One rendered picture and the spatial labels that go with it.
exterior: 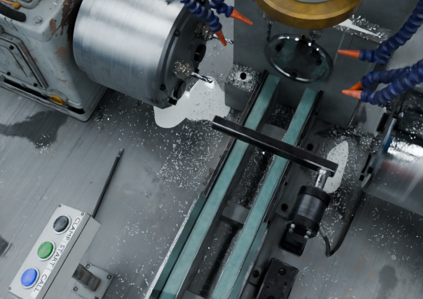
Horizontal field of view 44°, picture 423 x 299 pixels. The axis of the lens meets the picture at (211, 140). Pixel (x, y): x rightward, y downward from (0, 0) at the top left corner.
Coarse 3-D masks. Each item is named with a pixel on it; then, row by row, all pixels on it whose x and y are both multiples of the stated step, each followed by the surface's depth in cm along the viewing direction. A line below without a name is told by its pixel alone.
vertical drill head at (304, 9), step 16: (256, 0) 80; (272, 0) 77; (288, 0) 77; (304, 0) 76; (320, 0) 76; (336, 0) 77; (352, 0) 77; (272, 16) 79; (288, 16) 77; (304, 16) 76; (320, 16) 76; (336, 16) 76; (320, 32) 82
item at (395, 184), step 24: (408, 96) 89; (384, 120) 106; (408, 120) 88; (360, 144) 97; (384, 144) 91; (408, 144) 88; (384, 168) 90; (408, 168) 89; (384, 192) 94; (408, 192) 91
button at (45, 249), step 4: (44, 244) 90; (48, 244) 89; (52, 244) 90; (40, 248) 90; (44, 248) 89; (48, 248) 89; (52, 248) 89; (40, 252) 89; (44, 252) 89; (48, 252) 88; (40, 256) 89; (44, 256) 88
